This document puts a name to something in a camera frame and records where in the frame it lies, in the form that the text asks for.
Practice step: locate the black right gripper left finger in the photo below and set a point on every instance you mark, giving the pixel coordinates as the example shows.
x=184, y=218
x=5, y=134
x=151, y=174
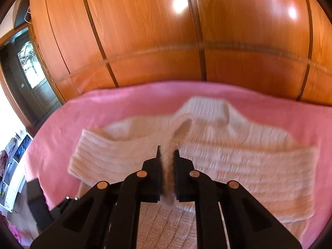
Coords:
x=107, y=215

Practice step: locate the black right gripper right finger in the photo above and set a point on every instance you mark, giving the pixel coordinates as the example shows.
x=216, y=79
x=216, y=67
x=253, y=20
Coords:
x=227, y=215

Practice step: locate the white knitted sweater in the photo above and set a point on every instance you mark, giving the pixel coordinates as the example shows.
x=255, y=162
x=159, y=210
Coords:
x=268, y=162

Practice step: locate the white shelf with items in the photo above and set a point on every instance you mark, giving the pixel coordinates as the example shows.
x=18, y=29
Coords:
x=13, y=175

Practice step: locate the pink bed blanket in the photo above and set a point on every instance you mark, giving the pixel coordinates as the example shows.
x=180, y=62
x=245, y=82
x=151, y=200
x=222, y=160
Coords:
x=48, y=156

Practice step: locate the dark wooden glazed door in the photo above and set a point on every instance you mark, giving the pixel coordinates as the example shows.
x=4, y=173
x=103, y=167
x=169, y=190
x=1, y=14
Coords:
x=26, y=80

